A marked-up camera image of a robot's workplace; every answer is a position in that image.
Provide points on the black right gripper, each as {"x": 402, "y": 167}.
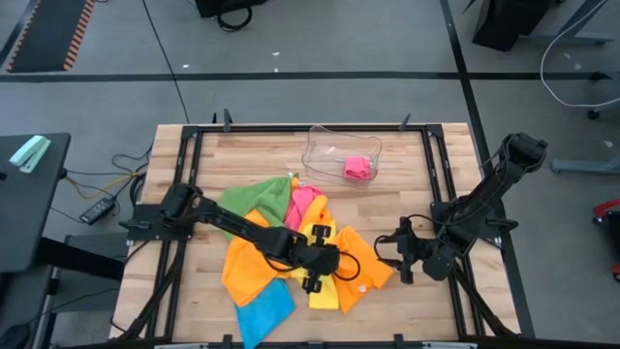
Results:
{"x": 411, "y": 249}

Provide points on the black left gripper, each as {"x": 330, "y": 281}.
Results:
{"x": 319, "y": 259}

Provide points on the pink microfiber towel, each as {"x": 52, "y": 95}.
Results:
{"x": 357, "y": 168}
{"x": 302, "y": 199}

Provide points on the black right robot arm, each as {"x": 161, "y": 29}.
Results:
{"x": 484, "y": 194}

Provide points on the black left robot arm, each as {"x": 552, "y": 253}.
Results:
{"x": 242, "y": 225}

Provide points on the yellow microfiber towel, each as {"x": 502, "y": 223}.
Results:
{"x": 324, "y": 295}

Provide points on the blue microfiber towel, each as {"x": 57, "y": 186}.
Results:
{"x": 264, "y": 315}

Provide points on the green microfiber towel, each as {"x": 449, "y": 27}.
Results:
{"x": 257, "y": 199}

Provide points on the clear plastic bin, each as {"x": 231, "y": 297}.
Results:
{"x": 324, "y": 155}

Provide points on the grey metal desk foot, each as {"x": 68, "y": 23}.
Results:
{"x": 581, "y": 166}
{"x": 581, "y": 38}

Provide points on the red and black cart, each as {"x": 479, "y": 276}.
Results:
{"x": 605, "y": 207}

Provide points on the black power adapter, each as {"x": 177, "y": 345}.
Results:
{"x": 97, "y": 211}

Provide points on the black desk base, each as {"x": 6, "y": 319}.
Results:
{"x": 82, "y": 259}

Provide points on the black caster wheel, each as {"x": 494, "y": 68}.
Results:
{"x": 593, "y": 115}

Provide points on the black cabinet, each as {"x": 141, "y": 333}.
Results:
{"x": 504, "y": 22}

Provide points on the black equipment box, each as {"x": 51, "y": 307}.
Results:
{"x": 218, "y": 6}

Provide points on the black side table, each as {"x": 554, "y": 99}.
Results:
{"x": 24, "y": 218}

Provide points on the mint green stapler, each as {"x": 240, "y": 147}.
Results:
{"x": 29, "y": 154}

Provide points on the black orange-edged floor mat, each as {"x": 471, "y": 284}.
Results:
{"x": 48, "y": 34}

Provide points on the black aluminium table frame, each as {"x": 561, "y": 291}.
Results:
{"x": 266, "y": 128}

